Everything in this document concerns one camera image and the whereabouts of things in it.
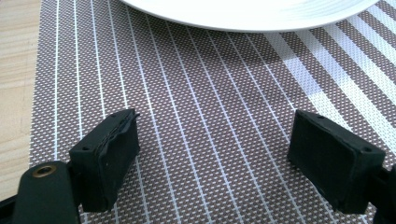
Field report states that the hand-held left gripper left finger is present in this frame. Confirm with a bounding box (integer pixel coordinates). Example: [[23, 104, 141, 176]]
[[68, 107, 141, 213]]

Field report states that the brown striped woven placemat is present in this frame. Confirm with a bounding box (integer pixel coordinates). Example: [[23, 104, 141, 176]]
[[28, 0, 396, 224]]

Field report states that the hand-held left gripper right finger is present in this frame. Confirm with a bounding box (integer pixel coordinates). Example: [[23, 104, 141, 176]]
[[287, 109, 387, 215]]

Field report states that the white plate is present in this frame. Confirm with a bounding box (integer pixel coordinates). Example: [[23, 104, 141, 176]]
[[120, 0, 381, 34]]

